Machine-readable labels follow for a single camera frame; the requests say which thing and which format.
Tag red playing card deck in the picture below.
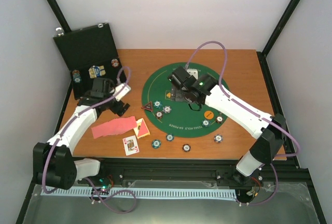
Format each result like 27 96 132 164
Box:
91 116 136 139

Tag red triangular dealer button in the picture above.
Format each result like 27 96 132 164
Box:
141 101 154 112

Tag orange big blind button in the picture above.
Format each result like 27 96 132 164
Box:
204 110 214 120

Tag king of hearts card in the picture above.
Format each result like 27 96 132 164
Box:
122 135 140 156

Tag teal poker chip stack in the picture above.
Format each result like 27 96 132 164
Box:
151 139 161 149

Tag brown poker chip stack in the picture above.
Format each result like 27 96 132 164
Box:
182 144 191 152

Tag grey poker chip stack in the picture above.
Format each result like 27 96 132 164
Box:
214 134 223 143

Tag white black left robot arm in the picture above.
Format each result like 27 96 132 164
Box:
33 78 131 194

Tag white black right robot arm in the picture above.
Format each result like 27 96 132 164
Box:
168 71 285 177

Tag round green poker mat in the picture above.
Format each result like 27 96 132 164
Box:
142 62 227 138

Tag gold playing card box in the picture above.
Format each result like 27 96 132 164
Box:
134 118 150 139

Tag blue chips in case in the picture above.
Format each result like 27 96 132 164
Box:
88 65 106 79

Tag orange chip in case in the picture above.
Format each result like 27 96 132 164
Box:
111 59 119 67

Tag mixed chip stack in case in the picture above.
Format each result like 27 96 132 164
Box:
72 70 81 83

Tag black poker case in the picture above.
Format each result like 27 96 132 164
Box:
53 22 122 100

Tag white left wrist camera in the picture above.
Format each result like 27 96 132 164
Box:
114 83 131 102

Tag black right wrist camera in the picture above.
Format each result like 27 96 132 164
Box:
168 66 199 91

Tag black aluminium frame rail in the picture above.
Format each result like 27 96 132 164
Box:
17 158 328 223

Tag light blue cable duct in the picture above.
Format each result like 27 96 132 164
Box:
49 186 237 201

